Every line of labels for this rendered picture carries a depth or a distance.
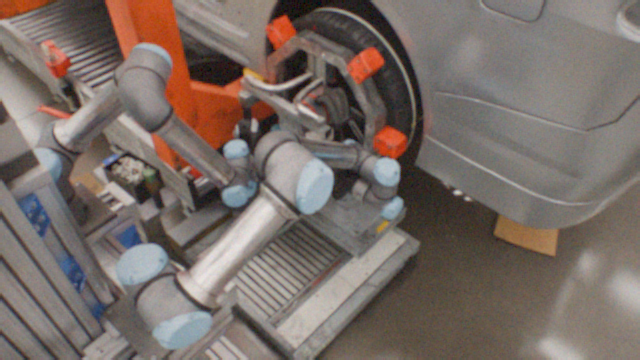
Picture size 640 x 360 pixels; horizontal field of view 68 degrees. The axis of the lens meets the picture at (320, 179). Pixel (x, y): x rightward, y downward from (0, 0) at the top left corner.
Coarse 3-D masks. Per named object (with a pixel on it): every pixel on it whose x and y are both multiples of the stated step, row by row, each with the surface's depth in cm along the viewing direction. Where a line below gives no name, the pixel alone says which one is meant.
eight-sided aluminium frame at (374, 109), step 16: (304, 32) 170; (288, 48) 175; (304, 48) 169; (320, 48) 163; (336, 48) 164; (272, 64) 187; (336, 64) 161; (272, 80) 194; (352, 80) 160; (368, 80) 163; (368, 96) 165; (368, 112) 163; (384, 112) 165; (368, 128) 168; (384, 128) 171; (368, 144) 173
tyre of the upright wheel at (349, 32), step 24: (336, 0) 184; (360, 0) 175; (312, 24) 172; (336, 24) 164; (360, 24) 164; (384, 24) 167; (360, 48) 162; (384, 48) 162; (384, 72) 160; (408, 72) 166; (288, 96) 206; (384, 96) 166; (408, 96) 166; (408, 120) 170
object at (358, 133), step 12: (300, 48) 186; (300, 60) 197; (288, 72) 197; (300, 72) 195; (336, 72) 181; (300, 84) 205; (336, 84) 190; (372, 84) 167; (348, 96) 182; (348, 108) 186; (360, 108) 184; (336, 132) 210; (348, 132) 210; (360, 132) 189; (360, 144) 202
